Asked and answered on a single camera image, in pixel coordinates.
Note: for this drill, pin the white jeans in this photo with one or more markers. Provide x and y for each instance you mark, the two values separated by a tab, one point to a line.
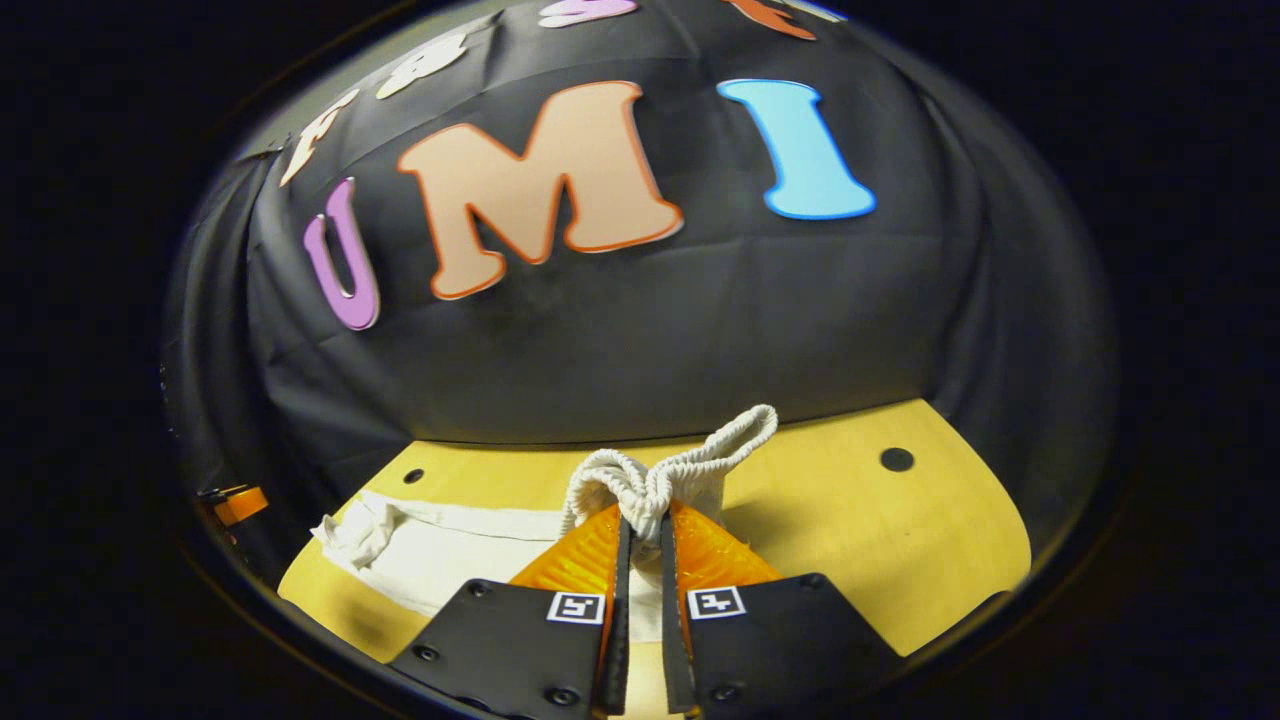
460	550

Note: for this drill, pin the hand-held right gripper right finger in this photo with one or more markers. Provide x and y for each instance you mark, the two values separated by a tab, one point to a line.
790	640

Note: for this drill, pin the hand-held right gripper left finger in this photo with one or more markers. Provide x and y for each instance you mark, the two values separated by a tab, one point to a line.
500	640

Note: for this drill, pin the black backdrop cloth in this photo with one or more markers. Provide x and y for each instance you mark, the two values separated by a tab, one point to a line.
700	330

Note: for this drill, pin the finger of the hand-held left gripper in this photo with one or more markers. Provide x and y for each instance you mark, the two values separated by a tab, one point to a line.
242	505

